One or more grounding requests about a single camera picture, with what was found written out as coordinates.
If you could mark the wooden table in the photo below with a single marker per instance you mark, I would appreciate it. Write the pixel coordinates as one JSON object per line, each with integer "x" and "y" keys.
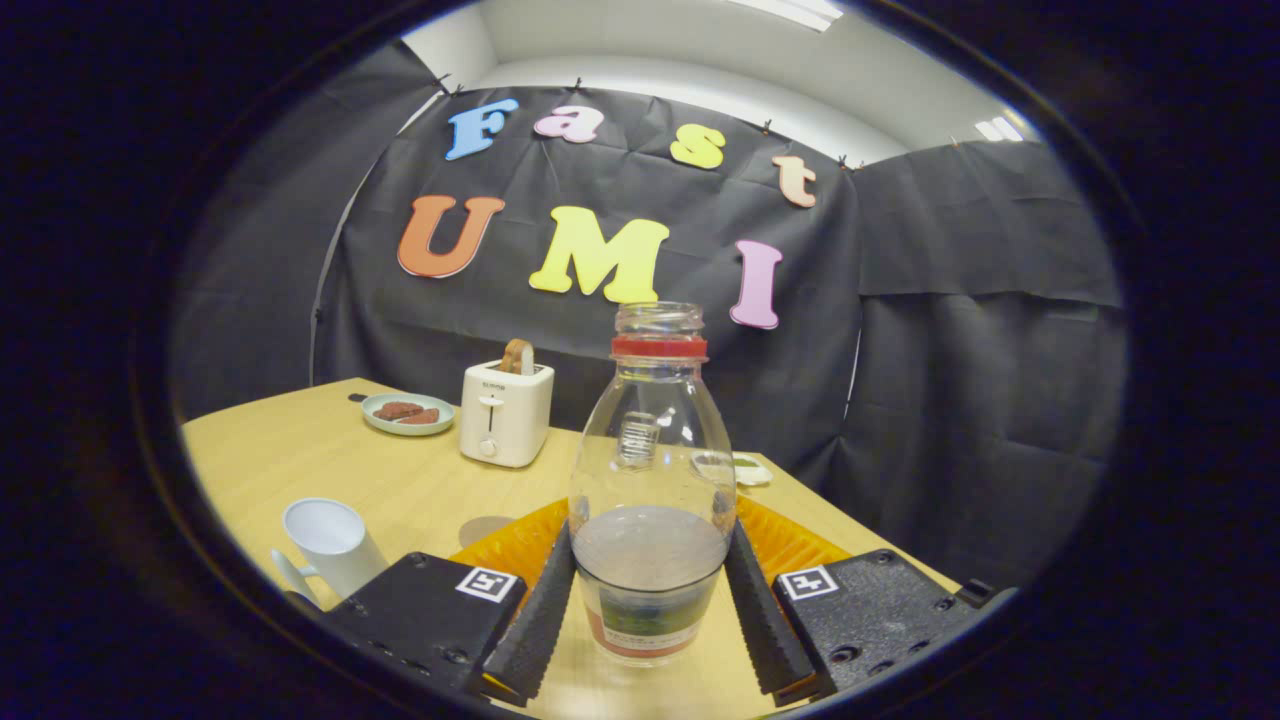
{"x": 300, "y": 450}

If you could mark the white toaster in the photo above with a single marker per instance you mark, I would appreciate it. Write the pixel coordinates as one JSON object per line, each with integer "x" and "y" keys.
{"x": 505, "y": 420}

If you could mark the small ceiling light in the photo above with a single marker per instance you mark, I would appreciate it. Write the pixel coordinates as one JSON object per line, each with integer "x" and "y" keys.
{"x": 1000, "y": 129}

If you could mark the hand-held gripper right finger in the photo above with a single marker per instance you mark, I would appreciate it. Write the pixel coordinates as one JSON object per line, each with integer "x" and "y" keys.
{"x": 770, "y": 630}

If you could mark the round brown coaster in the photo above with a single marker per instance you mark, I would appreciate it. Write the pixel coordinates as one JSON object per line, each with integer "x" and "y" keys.
{"x": 482, "y": 531}

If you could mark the brown food piece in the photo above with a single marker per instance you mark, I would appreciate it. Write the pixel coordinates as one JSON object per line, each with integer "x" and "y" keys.
{"x": 392, "y": 410}
{"x": 425, "y": 417}

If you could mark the pale green plate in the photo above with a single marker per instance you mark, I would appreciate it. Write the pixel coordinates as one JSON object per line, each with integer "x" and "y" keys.
{"x": 410, "y": 430}

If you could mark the long ceiling light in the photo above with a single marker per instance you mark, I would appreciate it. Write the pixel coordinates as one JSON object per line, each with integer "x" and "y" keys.
{"x": 790, "y": 12}

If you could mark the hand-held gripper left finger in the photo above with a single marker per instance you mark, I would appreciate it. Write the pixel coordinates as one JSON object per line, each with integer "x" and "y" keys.
{"x": 535, "y": 630}

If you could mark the small white dish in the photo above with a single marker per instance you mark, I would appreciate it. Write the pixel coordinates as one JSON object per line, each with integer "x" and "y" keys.
{"x": 752, "y": 470}

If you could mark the brown toast slice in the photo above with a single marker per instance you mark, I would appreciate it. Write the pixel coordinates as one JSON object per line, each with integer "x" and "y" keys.
{"x": 515, "y": 355}

